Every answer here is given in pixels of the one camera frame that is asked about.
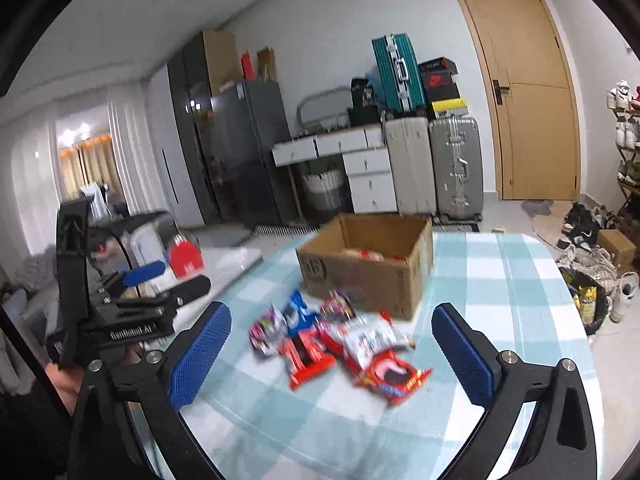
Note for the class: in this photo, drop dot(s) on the teal suitcase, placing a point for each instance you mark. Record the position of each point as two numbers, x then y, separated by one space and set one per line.
399 73

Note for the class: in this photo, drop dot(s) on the teal checked tablecloth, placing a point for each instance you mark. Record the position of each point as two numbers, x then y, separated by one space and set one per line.
400 415

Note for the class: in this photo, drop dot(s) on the beige suitcase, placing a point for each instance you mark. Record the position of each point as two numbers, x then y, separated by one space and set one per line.
409 147

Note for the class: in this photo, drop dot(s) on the person left hand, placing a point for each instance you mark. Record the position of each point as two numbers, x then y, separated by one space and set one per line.
67 382

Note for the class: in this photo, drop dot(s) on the brown SF cardboard box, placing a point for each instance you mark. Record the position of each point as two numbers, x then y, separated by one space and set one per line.
382 262

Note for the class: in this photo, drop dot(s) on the stacked shoe boxes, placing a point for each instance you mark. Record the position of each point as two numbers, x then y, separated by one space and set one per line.
438 84

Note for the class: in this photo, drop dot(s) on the black refrigerator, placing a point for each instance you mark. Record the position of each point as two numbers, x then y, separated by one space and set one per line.
249 121

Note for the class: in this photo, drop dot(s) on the black trash bin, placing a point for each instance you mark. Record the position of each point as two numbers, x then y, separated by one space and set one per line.
589 297

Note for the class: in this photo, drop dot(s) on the blue Oreo cookie packet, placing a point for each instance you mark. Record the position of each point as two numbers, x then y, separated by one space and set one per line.
298 315

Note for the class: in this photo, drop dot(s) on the woven laundry basket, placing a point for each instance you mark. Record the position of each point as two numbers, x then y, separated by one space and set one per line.
325 194

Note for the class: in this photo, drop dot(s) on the wooden door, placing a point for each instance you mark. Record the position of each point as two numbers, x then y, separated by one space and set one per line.
531 98

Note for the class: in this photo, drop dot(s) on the small cardboard box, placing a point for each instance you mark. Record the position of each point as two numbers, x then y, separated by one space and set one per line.
620 247

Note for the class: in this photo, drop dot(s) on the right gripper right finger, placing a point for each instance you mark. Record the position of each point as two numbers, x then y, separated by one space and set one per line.
559 441

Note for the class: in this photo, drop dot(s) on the red paper box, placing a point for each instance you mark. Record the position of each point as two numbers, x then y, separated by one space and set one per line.
184 258

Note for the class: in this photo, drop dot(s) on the red white snack packet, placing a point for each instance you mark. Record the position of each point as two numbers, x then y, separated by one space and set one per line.
372 339

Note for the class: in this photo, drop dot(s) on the white drawer desk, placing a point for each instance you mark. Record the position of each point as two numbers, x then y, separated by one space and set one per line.
365 159

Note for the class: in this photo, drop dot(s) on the purple candy bag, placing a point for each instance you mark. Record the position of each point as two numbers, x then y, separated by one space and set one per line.
268 332

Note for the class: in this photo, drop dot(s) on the silver suitcase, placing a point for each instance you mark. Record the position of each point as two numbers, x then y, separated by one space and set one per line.
458 168

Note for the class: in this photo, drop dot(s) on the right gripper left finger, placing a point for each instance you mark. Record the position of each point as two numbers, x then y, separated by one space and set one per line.
105 442

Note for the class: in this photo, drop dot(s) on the white side cabinet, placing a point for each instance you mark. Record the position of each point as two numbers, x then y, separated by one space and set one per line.
223 267

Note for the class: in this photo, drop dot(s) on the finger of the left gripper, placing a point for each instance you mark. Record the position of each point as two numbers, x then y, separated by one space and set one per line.
183 293
143 274

